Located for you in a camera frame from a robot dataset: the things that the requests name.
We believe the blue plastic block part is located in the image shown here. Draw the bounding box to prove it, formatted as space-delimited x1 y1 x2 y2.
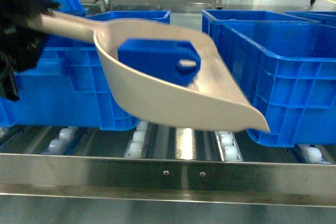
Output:
118 38 201 86

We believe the beige plastic dustpan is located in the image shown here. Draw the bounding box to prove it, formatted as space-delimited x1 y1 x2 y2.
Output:
24 11 269 132

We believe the stainless steel shelf rack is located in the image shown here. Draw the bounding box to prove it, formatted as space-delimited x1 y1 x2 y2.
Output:
0 0 336 208

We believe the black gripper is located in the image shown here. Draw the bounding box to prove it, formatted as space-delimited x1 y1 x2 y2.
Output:
1 0 60 101

